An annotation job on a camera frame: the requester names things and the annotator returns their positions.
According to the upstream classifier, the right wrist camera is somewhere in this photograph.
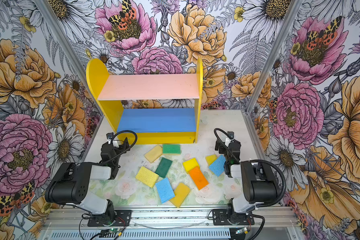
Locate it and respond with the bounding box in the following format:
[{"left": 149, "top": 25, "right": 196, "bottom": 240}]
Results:
[{"left": 225, "top": 131, "right": 235, "bottom": 147}]

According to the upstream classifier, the blue porous sponge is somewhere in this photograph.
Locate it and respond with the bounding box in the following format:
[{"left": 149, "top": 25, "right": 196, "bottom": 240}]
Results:
[{"left": 155, "top": 178, "right": 175, "bottom": 204}]

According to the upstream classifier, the dark green sponge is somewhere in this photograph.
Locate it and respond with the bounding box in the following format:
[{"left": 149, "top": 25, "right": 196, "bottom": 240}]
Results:
[{"left": 155, "top": 158, "right": 173, "bottom": 178}]

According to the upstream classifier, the orange sponge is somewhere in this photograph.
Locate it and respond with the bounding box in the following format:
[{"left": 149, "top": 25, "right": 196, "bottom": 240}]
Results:
[{"left": 189, "top": 167, "right": 209, "bottom": 190}]

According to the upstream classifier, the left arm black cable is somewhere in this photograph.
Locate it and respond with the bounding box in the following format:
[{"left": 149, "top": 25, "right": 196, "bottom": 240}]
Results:
[{"left": 98, "top": 130, "right": 138, "bottom": 166}]

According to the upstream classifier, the golden yellow sponge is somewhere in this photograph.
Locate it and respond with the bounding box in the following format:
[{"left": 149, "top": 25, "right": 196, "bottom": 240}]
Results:
[{"left": 169, "top": 183, "right": 191, "bottom": 208}]

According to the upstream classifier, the bright yellow sponge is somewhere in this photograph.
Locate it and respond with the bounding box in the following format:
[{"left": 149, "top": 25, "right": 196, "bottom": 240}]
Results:
[{"left": 183, "top": 158, "right": 200, "bottom": 174}]

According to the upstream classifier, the yellow wooden shelf unit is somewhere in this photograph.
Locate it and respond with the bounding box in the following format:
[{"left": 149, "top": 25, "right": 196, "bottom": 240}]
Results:
[{"left": 86, "top": 59, "right": 203, "bottom": 145}]

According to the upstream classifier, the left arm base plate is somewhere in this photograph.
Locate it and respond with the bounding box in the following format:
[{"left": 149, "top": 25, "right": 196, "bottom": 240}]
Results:
[{"left": 87, "top": 210, "right": 132, "bottom": 227}]

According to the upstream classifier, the light green sponge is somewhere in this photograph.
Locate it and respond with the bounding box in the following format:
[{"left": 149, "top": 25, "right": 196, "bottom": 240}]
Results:
[{"left": 163, "top": 144, "right": 182, "bottom": 155}]

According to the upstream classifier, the yellow porous sponge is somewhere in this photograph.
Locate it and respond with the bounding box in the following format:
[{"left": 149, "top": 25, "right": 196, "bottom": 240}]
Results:
[{"left": 135, "top": 167, "right": 159, "bottom": 188}]

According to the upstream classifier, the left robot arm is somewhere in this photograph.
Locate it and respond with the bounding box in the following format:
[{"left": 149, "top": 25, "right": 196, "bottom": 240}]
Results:
[{"left": 45, "top": 140, "right": 129, "bottom": 226}]

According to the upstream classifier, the aluminium front rail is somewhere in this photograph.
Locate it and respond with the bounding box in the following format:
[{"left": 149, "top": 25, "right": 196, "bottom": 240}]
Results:
[{"left": 42, "top": 205, "right": 298, "bottom": 231}]

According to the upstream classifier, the pale yellow sponge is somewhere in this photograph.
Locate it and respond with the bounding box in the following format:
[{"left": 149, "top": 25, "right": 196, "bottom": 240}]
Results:
[{"left": 144, "top": 145, "right": 163, "bottom": 163}]

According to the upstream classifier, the small yellow sponge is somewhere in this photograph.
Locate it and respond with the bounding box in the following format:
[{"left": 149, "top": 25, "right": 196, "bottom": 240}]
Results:
[{"left": 205, "top": 154, "right": 218, "bottom": 166}]

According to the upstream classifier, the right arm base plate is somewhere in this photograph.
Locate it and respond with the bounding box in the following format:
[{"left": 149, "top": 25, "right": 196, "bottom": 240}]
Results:
[{"left": 212, "top": 209, "right": 255, "bottom": 226}]

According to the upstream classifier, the light blue sponge right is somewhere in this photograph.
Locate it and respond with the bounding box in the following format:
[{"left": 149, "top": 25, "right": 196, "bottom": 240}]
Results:
[{"left": 209, "top": 155, "right": 226, "bottom": 177}]

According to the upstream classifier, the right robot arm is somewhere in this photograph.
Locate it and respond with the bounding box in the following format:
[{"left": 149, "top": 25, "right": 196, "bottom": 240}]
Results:
[{"left": 212, "top": 140, "right": 286, "bottom": 226}]

